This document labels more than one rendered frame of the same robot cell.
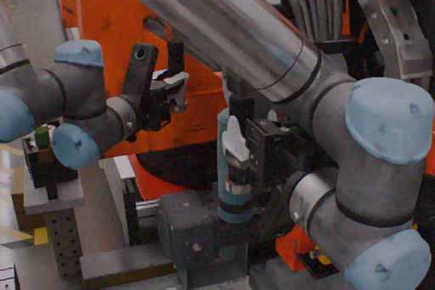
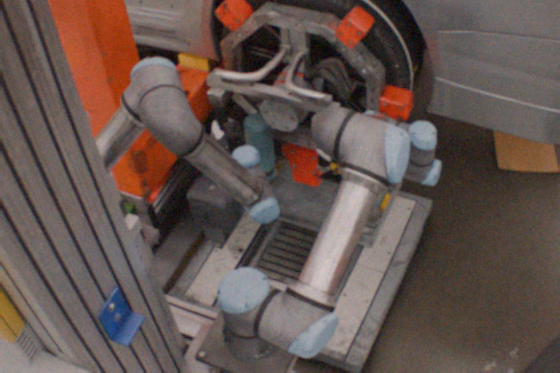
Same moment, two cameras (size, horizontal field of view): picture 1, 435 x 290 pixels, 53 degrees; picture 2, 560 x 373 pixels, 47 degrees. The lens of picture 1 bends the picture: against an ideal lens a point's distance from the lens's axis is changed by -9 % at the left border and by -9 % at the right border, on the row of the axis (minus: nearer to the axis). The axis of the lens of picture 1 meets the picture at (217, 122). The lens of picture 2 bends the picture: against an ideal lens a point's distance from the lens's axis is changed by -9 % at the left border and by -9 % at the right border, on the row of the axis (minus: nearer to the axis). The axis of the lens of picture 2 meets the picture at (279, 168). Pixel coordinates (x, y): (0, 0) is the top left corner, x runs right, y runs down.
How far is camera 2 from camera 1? 1.57 m
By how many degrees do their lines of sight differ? 39
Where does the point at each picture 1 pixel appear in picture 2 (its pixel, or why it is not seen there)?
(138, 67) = (234, 138)
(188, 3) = not seen: hidden behind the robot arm
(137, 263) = (180, 250)
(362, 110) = (421, 141)
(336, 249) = (416, 176)
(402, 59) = (377, 79)
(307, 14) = (338, 83)
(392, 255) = (436, 170)
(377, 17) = (357, 62)
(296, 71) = not seen: hidden behind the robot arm
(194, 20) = not seen: hidden behind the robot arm
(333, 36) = (349, 86)
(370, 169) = (425, 153)
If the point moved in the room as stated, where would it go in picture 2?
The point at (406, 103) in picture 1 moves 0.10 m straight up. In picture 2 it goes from (431, 133) to (433, 105)
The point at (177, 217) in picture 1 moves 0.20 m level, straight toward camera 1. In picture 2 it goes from (219, 198) to (260, 225)
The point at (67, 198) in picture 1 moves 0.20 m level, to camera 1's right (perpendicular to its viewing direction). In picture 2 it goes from (150, 238) to (194, 206)
